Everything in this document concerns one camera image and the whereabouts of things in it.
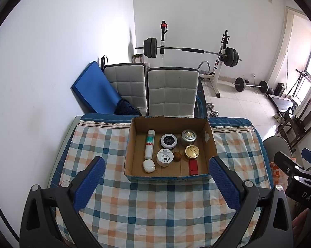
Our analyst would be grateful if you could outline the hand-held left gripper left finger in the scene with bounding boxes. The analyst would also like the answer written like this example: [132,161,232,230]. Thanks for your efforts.
[20,156,106,248]

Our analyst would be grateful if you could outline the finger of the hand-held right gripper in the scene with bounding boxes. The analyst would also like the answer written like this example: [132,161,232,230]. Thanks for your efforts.
[301,148,311,166]
[273,151,311,186]

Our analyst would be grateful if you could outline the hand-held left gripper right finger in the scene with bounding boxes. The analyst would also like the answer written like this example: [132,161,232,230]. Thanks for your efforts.
[208,156,294,248]

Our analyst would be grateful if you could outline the small red box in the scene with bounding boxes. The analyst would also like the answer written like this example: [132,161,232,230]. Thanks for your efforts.
[188,159,199,176]

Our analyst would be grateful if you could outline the gold round tin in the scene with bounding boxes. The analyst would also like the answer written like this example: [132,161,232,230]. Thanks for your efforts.
[184,145,201,160]

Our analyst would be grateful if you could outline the silver round tin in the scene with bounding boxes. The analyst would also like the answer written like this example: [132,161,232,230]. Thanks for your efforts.
[181,130,198,146]

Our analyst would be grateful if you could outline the white oval case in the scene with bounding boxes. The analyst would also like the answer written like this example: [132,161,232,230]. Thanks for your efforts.
[142,159,156,173]

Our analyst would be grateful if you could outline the white round jar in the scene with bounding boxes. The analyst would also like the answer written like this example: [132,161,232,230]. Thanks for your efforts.
[156,148,174,167]

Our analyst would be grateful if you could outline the cardboard box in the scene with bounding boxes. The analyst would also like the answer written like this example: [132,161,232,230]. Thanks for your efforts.
[123,115,218,182]

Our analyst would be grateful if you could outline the white tube with teal label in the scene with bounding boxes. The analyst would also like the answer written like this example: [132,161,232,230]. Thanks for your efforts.
[144,130,156,160]

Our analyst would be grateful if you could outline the black-lidded round jar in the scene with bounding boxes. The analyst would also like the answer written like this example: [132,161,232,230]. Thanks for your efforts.
[160,133,179,149]

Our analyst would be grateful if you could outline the person's right hand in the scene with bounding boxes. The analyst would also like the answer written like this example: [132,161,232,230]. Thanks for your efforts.
[292,208,311,241]

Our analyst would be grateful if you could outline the orange patterned cloth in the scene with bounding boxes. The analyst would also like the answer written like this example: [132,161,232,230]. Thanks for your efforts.
[270,161,287,184]

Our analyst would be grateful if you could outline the grey chair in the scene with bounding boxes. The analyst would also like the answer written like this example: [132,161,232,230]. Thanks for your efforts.
[262,136,296,166]

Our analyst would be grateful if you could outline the dark wooden chair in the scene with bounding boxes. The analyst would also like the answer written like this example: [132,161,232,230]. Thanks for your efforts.
[277,107,304,149]
[297,98,311,140]

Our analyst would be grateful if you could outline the pair of white shoes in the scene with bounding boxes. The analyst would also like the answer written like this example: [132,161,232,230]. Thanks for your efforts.
[273,112,286,124]

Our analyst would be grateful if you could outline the plaid blue-bordered tablecloth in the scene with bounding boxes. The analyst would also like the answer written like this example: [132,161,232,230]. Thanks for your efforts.
[51,114,273,248]

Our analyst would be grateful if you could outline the chrome dumbbell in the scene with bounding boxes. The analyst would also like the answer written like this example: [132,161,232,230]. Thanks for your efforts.
[206,103,220,118]

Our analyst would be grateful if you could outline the black tripod stand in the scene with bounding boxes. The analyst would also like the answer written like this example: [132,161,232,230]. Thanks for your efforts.
[287,68,311,101]

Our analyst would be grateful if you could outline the dark blue bag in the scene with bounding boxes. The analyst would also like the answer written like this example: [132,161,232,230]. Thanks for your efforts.
[114,98,142,116]

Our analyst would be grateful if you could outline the short barbell with black plates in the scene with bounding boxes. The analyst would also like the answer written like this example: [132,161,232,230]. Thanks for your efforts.
[234,77,269,93]

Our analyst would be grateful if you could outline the blue foam mat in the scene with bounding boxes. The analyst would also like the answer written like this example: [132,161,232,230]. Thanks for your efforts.
[71,61,122,114]

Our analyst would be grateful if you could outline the white barbell rack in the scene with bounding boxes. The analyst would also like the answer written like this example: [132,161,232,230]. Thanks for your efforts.
[159,21,232,99]

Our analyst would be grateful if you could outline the white padded chair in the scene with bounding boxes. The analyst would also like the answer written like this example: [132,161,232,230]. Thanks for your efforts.
[147,67,200,117]
[103,63,148,115]

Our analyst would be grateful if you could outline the long barbell with black plates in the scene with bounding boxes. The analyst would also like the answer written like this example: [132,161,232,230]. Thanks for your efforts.
[135,37,242,68]

